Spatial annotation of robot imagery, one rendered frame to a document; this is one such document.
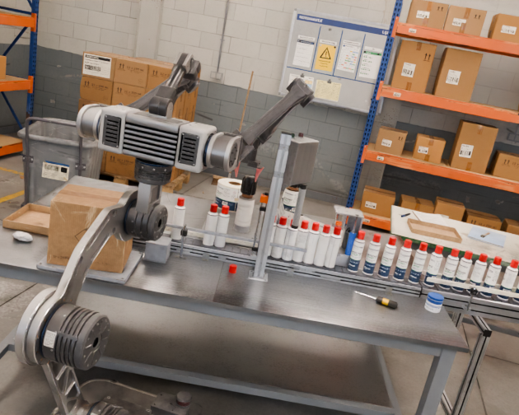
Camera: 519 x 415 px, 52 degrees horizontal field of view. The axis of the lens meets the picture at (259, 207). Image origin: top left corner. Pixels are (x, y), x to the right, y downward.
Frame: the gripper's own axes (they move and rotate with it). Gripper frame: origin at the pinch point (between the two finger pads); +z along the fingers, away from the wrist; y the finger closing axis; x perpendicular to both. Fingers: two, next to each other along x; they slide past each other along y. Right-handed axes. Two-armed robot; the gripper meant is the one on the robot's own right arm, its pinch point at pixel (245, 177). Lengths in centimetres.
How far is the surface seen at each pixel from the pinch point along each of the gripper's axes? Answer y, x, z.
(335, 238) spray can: -49, 4, 17
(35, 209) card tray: 99, 19, 38
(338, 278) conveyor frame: -55, 6, 35
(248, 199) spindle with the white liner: -0.5, -13.1, 14.3
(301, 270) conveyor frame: -37, 10, 35
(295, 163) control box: -25.3, 25.2, -17.7
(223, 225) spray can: 2.9, 14.7, 21.2
